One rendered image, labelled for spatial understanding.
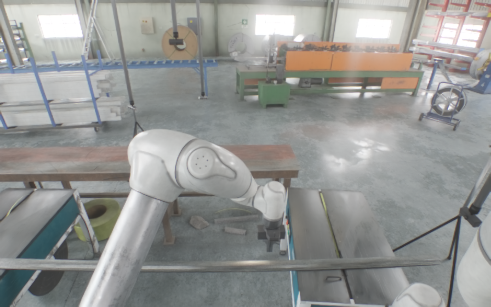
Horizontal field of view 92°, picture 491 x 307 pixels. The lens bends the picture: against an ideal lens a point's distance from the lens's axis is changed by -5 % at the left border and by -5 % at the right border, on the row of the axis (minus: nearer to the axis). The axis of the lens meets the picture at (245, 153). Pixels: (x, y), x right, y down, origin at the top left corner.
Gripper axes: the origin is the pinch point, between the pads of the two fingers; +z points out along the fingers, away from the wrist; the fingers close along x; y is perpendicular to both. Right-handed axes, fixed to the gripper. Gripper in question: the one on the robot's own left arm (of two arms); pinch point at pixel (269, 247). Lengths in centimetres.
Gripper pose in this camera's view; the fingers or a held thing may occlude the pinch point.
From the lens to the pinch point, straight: 133.5
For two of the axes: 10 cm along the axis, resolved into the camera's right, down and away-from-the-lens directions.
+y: -0.3, -4.8, 8.7
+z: -0.2, 8.8, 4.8
